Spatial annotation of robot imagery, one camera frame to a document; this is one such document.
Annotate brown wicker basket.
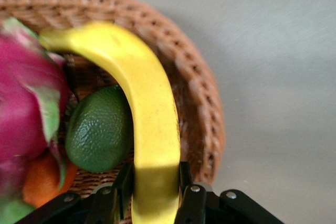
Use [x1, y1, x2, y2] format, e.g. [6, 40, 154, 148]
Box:
[0, 0, 226, 224]

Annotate small orange fruit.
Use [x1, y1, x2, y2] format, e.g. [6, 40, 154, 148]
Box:
[22, 153, 78, 209]

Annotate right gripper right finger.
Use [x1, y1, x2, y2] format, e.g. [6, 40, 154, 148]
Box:
[174, 161, 284, 224]

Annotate green avocado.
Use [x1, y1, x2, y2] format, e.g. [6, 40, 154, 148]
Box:
[65, 84, 135, 174]

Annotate brown table cloth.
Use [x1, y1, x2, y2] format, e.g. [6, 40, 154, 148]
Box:
[0, 0, 336, 224]

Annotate pink dragon fruit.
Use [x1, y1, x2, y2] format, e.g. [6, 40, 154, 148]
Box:
[0, 16, 79, 224]

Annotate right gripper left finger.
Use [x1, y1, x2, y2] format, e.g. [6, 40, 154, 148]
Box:
[15, 162, 134, 224]

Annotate yellow banana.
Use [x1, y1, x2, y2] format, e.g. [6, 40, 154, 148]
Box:
[39, 21, 182, 224]

